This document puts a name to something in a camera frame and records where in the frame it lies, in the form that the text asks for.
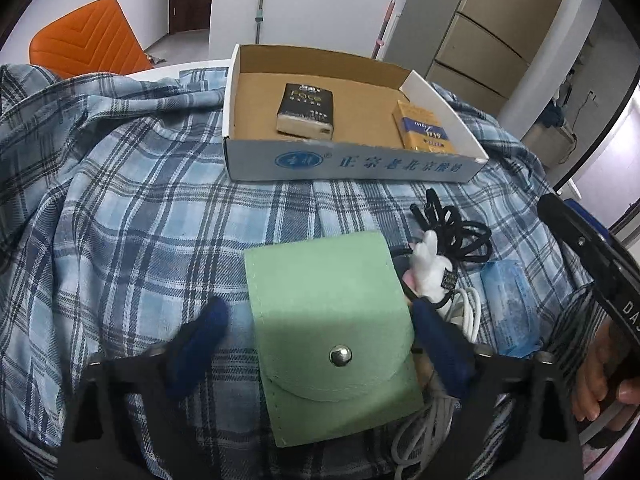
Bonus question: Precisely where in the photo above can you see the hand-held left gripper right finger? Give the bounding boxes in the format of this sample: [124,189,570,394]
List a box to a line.
[410,300,586,480]

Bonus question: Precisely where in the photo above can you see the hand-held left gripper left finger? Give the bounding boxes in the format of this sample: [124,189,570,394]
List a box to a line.
[57,296,231,480]

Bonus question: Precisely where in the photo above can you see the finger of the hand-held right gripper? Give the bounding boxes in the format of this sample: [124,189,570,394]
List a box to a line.
[537,193,610,266]

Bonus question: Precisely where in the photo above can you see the white cable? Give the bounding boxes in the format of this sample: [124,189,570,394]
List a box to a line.
[440,285,483,343]

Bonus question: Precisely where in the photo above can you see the blue face mask packet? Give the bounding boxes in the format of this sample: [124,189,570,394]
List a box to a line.
[477,260,543,358]

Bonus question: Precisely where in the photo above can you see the white rabbit figure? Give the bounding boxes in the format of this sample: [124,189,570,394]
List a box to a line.
[404,230,458,317]

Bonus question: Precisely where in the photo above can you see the green snap pouch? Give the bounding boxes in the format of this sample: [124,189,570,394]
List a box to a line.
[243,230,440,448]

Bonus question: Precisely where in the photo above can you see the cardboard box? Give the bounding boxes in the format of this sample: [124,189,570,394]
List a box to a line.
[222,44,490,184]

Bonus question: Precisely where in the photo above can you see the person's right hand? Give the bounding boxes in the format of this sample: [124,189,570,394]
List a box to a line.
[571,317,640,432]

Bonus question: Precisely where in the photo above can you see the beige low cabinet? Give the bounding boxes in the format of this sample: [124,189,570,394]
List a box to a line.
[520,122,576,171]

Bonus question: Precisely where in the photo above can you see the hanging dark clothes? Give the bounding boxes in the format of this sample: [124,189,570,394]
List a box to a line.
[542,60,573,131]

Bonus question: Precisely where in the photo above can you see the blue plaid cloth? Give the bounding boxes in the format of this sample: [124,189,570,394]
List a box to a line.
[0,62,621,480]

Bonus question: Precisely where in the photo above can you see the yellow tissue packet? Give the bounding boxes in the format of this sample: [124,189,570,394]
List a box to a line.
[391,100,457,153]

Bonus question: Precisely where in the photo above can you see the gold refrigerator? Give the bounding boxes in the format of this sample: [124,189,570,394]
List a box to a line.
[385,0,583,116]

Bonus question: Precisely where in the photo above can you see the black tissue packet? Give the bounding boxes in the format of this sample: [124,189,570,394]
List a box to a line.
[276,82,335,140]

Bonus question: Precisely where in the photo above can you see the orange chair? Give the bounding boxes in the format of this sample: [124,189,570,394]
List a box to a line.
[29,0,153,80]

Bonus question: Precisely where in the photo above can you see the grey braided cable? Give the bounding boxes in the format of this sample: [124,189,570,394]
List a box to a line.
[390,392,463,480]

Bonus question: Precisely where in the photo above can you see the pink broom handle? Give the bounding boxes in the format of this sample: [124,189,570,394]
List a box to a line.
[371,2,396,61]

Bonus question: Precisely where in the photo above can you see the green mop handle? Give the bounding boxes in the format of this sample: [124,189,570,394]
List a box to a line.
[255,0,273,45]

